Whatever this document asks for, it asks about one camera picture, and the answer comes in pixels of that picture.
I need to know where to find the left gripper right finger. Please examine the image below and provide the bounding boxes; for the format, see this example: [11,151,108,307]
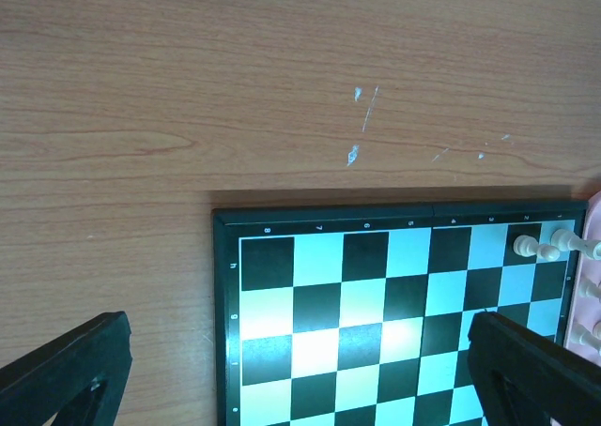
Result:
[468,312,600,425]

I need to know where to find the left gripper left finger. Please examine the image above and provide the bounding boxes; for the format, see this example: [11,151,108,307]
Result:
[1,312,132,425]

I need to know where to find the white rook chess piece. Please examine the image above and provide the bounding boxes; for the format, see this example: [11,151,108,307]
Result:
[551,229,601,260]

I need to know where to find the white bishop chess piece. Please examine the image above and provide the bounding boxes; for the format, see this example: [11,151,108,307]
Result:
[570,322,600,354]

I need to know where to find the white knight chess piece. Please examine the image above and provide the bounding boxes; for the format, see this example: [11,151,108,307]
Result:
[578,279,601,301]

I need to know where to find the black white chess board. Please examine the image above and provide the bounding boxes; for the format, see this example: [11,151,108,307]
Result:
[213,200,587,425]

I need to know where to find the pink plastic tray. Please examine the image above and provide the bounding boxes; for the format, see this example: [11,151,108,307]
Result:
[551,194,600,366]

